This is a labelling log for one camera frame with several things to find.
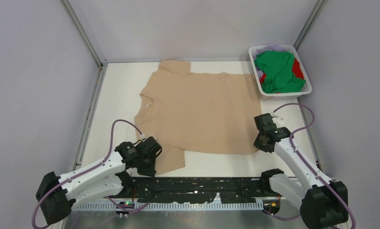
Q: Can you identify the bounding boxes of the beige t shirt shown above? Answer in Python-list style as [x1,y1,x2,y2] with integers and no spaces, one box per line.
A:
[134,60,262,174]

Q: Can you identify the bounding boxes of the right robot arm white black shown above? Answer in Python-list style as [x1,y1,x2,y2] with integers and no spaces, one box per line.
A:
[254,113,349,229]

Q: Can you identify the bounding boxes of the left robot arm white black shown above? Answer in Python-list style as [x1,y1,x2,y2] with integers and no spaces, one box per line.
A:
[35,136,162,225]

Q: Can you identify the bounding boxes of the white plastic basket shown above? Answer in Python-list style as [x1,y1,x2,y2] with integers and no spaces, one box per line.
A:
[248,44,312,100]

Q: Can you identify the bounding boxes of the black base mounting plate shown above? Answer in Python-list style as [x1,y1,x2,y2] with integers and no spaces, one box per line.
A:
[103,176,291,205]

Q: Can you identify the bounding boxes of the red t shirt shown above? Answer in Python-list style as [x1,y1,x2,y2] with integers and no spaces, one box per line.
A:
[257,58,305,84]

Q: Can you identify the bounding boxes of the green t shirt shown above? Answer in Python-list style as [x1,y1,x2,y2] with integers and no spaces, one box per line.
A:
[255,51,306,94]

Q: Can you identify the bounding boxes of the lavender t shirt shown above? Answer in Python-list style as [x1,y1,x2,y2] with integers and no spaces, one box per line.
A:
[253,43,287,79]

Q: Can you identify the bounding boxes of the white slotted cable duct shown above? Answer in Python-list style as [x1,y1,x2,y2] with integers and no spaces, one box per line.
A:
[75,200,264,211]

